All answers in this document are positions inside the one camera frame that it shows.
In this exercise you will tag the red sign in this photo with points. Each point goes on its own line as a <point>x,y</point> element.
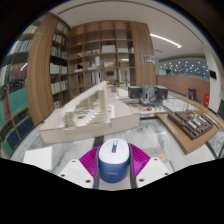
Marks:
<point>206,99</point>

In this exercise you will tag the white flat board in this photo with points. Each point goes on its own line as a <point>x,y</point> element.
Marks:
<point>38,157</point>

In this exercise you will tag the group of small ceiling lights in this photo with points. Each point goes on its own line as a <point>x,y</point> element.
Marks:
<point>186,66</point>

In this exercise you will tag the large white architectural model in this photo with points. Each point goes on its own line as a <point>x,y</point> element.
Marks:
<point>96,116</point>

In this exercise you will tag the white and blue computer mouse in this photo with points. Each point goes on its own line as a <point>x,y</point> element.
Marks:
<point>114,160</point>

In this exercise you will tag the wooden shelf unit with models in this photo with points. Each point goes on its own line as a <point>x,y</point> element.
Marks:
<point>106,53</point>

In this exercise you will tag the dark brown architectural model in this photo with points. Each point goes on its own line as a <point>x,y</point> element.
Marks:
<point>191,123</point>

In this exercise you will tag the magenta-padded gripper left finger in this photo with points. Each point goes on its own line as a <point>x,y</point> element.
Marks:
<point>75,173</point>

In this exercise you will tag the flat white site model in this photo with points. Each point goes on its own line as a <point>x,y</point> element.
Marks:
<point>148,108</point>

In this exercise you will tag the wooden bookshelf with books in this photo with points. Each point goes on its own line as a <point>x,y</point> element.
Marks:
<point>36,73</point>

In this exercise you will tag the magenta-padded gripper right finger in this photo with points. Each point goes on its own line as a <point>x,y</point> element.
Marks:
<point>151,171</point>

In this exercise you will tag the long ceiling light strip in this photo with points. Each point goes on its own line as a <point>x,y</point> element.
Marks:
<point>165,40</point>

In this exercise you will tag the wooden model base board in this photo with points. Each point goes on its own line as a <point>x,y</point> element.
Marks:
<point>186,141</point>

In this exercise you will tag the grey block architectural model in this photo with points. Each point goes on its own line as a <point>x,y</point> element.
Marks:
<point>148,91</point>

